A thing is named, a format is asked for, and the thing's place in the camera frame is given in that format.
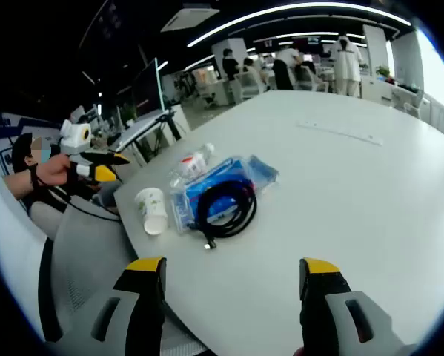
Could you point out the blue wet wipes packet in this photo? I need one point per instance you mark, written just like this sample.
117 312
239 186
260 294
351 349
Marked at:
225 168

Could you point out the white leaf-print paper cup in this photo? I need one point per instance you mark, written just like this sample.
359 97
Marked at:
151 207

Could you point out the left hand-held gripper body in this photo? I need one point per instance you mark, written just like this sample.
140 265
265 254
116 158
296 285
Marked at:
75 135

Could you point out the grey office chair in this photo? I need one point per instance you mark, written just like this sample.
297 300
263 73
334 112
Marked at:
84 259

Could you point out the long ceiling light strip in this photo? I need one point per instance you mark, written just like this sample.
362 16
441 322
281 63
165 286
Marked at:
281 13

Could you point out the large dark monitor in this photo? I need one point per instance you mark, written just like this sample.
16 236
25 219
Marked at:
147 89

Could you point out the white desk with black legs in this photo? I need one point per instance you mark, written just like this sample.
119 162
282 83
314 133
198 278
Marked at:
144 130

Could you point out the green potted plant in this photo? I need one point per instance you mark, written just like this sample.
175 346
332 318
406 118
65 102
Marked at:
382 70

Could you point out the clear plastic water bottle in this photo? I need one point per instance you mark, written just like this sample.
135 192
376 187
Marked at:
192 163

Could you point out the white office chair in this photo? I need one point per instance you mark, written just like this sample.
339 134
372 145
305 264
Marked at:
251 83
310 79

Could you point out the person's left hand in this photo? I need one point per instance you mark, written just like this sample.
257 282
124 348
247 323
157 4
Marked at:
56 170

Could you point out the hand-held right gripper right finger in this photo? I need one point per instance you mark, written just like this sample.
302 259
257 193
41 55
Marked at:
318 308

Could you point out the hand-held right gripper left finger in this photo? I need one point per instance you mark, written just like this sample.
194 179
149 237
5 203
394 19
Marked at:
147 308

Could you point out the person's head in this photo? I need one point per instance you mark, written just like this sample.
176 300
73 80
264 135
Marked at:
21 152

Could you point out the white table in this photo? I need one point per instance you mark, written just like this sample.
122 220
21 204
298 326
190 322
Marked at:
318 204

